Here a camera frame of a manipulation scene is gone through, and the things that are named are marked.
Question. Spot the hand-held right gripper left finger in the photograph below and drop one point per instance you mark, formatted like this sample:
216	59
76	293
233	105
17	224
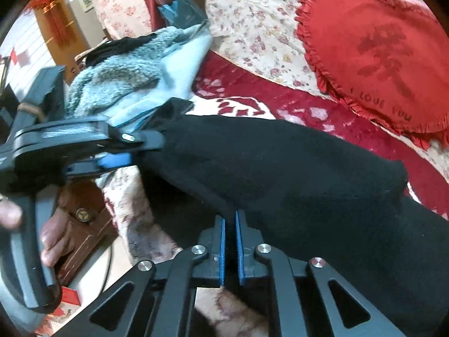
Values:
220	252

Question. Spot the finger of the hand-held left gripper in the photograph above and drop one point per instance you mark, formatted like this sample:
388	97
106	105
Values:
151	140
112	163

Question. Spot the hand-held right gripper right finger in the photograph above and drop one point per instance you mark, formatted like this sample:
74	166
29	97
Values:
240	252

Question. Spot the black pants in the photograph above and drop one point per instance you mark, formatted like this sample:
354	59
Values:
280	168

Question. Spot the person's left hand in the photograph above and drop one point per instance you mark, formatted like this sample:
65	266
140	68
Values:
56	238

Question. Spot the light blue fleece garment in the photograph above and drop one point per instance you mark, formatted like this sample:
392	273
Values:
119	77

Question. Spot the brown leather bag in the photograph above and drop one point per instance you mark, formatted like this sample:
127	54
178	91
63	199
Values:
87	231

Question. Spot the black garment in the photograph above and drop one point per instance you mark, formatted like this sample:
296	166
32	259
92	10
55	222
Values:
122	47

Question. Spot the wooden door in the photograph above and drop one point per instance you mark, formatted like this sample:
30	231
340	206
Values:
72	31

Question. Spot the red knot hanging decoration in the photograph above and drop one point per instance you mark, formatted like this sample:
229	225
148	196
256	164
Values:
52	14

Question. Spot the blue plastic bag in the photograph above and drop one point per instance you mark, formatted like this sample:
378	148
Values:
182	14

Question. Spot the floral cloth bundle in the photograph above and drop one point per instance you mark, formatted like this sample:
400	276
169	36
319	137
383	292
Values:
119	3

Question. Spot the red cardboard box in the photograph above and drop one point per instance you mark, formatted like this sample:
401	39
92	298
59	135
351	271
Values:
66	305

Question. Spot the floral bed quilt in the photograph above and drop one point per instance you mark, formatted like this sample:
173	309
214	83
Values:
259	31

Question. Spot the red and white patterned blanket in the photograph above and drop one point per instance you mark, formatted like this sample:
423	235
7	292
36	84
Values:
301	108

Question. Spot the red heart-shaped frilled pillow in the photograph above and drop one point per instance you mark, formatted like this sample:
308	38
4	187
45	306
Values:
379	49

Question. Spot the white wall switch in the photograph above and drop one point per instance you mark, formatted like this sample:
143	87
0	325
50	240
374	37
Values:
86	1

